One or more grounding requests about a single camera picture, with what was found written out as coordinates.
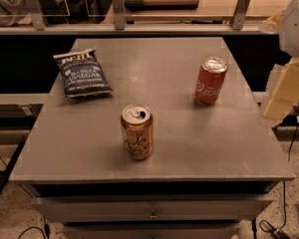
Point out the metal bracket right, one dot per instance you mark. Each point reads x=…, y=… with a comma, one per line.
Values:
x=238, y=18

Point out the red Coca-Cola can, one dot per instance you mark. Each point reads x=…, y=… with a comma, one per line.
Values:
x=210, y=79

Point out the metal bracket middle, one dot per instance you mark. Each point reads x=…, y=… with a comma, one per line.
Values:
x=119, y=14

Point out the metal bracket left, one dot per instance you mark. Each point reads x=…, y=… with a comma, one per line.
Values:
x=36, y=14

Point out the metal bracket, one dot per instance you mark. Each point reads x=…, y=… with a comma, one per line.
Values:
x=119, y=14
x=36, y=14
x=238, y=18

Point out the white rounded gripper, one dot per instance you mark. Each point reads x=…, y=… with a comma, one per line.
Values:
x=295, y=30

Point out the blue salt vinegar chip bag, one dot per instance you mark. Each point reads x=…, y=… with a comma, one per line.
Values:
x=82, y=74

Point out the grey cabinet drawer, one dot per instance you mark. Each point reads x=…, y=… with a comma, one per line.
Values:
x=153, y=208

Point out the orange LaCroix can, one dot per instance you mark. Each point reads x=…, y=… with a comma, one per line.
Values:
x=136, y=121

